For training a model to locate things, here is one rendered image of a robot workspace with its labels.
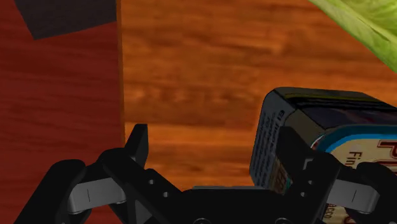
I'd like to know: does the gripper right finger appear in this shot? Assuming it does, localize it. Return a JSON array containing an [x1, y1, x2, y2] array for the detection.
[[275, 125, 397, 224]]

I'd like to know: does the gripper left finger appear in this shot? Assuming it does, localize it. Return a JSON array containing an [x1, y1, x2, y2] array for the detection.
[[13, 123, 187, 224]]

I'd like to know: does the black printed box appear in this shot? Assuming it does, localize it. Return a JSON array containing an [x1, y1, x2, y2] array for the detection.
[[249, 87, 397, 224]]

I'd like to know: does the green lettuce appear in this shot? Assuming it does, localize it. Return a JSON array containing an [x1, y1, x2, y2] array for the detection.
[[308, 0, 397, 74]]

